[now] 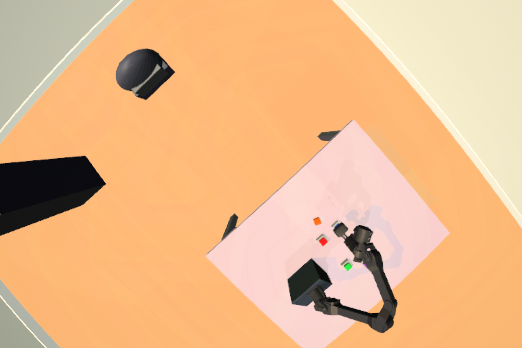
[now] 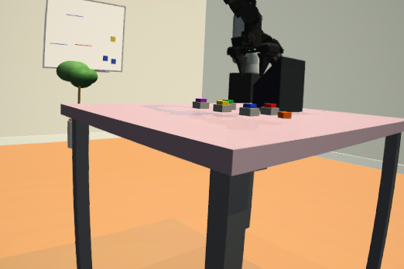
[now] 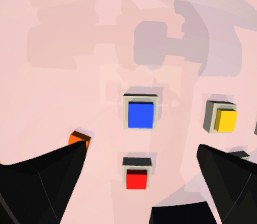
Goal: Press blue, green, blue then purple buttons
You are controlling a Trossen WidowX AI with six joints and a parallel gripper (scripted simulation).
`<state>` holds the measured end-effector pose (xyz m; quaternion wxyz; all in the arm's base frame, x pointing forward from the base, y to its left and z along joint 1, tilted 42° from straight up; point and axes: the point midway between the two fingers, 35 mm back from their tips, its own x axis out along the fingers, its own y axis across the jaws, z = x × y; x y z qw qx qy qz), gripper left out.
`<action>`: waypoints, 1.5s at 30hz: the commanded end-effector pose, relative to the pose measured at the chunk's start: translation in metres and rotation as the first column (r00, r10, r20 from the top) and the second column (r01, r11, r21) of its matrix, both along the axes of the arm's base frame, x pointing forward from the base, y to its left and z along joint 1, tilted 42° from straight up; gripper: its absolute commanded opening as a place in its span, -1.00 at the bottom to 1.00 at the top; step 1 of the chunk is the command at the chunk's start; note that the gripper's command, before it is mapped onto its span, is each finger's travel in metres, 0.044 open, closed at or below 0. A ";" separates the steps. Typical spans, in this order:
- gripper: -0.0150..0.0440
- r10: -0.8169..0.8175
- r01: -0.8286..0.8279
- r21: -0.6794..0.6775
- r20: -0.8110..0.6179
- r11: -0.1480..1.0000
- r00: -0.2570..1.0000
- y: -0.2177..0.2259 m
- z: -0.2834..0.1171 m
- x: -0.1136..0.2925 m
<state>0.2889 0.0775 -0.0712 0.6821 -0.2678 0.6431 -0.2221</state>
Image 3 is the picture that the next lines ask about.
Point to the yellow button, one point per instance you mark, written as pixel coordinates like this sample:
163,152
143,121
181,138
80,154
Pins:
219,117

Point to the blue button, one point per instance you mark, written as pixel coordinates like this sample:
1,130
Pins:
140,111

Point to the red button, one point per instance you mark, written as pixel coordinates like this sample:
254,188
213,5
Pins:
137,172

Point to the green button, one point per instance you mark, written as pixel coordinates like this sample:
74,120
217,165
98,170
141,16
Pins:
241,154

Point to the small orange block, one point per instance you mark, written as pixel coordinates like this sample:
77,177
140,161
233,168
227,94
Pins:
75,136

